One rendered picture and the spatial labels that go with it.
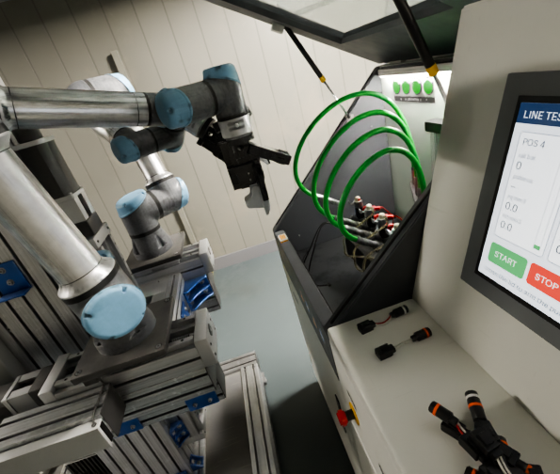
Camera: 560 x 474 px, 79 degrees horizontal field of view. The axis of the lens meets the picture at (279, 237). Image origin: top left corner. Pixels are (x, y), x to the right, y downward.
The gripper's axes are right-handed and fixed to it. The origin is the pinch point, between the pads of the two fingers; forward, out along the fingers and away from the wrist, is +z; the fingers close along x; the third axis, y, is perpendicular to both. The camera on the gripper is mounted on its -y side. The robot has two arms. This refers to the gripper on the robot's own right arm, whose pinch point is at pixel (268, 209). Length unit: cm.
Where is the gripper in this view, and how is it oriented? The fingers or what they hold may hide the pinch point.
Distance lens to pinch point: 89.5
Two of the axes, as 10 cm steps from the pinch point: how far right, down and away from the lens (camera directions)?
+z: 2.4, 8.7, 4.4
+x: 2.1, 3.9, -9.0
